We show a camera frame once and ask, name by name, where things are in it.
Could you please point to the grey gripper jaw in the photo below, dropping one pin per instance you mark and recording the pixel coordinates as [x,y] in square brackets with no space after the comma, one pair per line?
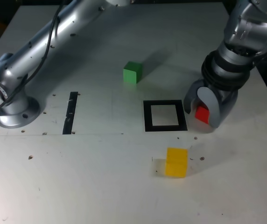
[211,100]
[190,98]

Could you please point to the red cube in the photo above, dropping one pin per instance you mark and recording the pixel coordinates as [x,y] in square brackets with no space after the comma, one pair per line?
[202,114]

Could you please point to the green cube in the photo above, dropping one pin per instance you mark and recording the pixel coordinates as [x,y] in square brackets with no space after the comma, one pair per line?
[132,72]

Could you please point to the yellow cube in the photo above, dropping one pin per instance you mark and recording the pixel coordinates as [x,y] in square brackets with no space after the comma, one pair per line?
[176,163]

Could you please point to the black tape square outline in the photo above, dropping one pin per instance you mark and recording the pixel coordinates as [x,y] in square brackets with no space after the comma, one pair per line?
[147,116]

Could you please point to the black tape strip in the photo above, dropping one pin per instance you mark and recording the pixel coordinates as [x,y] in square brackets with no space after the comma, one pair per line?
[70,112]

